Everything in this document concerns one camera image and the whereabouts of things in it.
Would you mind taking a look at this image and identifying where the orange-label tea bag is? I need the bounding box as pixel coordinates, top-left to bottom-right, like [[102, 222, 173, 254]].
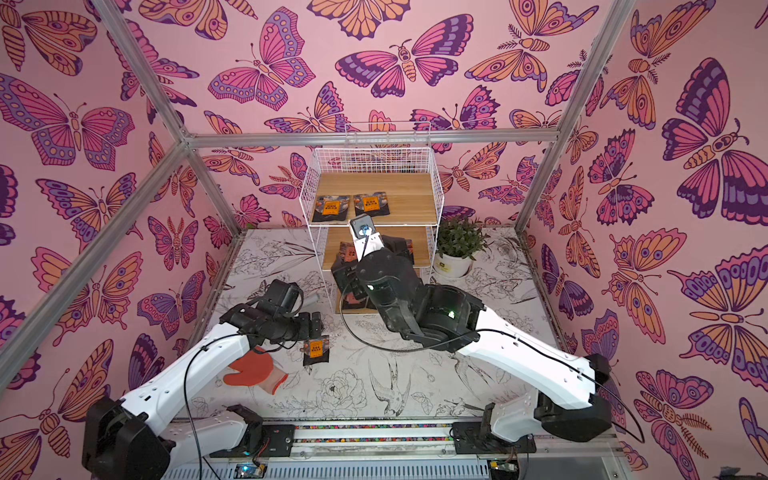
[[312, 195, 350, 223], [301, 336, 330, 366], [353, 192, 390, 217]]

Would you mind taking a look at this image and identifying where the red tea bag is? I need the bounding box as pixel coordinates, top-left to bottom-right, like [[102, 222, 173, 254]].
[[333, 242, 358, 268]]

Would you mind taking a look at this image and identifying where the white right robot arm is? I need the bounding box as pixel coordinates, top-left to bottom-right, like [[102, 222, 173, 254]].
[[332, 248, 613, 443]]

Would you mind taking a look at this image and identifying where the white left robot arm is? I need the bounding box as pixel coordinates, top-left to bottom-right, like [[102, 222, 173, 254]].
[[82, 280, 323, 479]]

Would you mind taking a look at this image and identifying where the red work glove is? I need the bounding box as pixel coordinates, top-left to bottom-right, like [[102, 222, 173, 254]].
[[223, 347, 288, 395]]

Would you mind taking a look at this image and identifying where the potted green plant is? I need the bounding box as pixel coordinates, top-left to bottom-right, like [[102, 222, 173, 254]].
[[435, 218, 488, 279]]

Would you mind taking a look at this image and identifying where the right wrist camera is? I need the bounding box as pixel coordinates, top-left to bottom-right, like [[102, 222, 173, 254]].
[[349, 214, 384, 258]]

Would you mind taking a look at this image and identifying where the white wire three-tier shelf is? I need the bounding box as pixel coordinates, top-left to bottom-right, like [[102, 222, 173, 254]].
[[300, 147, 444, 314]]

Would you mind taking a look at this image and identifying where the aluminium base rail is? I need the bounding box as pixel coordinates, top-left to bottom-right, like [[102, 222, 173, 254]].
[[161, 418, 633, 479]]

